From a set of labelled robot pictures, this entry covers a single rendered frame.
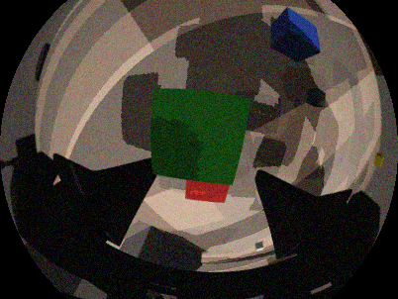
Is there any blue block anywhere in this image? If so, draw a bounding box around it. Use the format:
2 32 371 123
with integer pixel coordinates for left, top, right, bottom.
270 7 320 62

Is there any green block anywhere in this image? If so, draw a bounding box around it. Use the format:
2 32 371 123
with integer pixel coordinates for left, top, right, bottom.
150 87 250 185

